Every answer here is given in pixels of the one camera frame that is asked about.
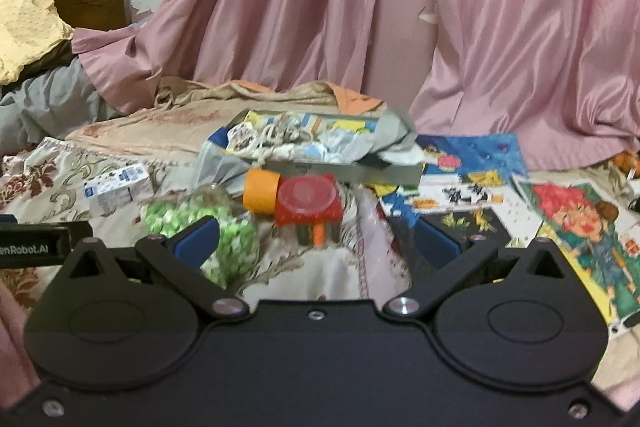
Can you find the grey tray with cartoon print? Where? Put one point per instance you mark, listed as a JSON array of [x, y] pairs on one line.
[[350, 172]]

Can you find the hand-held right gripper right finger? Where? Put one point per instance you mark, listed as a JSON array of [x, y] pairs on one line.
[[437, 248]]

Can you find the small white blue carton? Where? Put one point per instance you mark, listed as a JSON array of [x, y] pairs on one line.
[[117, 189]]

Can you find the wooden headboard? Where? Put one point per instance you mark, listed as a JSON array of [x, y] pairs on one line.
[[90, 2]]

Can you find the yellow striped cloth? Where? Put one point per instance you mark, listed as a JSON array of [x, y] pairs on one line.
[[320, 123]]

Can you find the small orange object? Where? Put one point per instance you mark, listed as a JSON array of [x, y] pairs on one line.
[[627, 162]]

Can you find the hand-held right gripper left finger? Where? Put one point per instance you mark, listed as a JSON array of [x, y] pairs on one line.
[[197, 241]]

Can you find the grey cloth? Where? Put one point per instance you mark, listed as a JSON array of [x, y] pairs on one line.
[[395, 132]]

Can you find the red-haired figure painting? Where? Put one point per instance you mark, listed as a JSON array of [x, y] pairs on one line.
[[585, 227]]

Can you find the orange tape roll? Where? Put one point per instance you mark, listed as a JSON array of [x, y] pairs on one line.
[[260, 193]]

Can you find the bag of green pieces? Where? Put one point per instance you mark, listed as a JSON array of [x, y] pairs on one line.
[[235, 237]]

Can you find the floral patterned bedspread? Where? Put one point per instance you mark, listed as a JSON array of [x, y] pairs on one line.
[[310, 272]]

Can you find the tan satin bedspread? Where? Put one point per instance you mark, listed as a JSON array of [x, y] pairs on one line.
[[150, 122]]

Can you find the red lidded container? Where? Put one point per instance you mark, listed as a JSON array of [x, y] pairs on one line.
[[307, 202]]

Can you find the white printed cloth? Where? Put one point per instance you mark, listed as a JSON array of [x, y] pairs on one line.
[[250, 139]]

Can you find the blue cartoon painting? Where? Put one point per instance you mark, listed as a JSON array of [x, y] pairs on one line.
[[475, 157]]

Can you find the white plastic packet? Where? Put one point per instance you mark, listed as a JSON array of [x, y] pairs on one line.
[[340, 144]]

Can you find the pink fleece blanket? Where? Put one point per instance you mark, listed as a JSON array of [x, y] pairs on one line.
[[15, 332]]

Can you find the pink satin curtain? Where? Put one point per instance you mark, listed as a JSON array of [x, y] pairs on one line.
[[250, 7], [540, 32]]

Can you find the grey duvet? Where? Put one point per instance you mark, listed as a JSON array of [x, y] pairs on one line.
[[50, 102]]

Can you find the orange cloth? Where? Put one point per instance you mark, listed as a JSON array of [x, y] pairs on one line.
[[360, 99]]

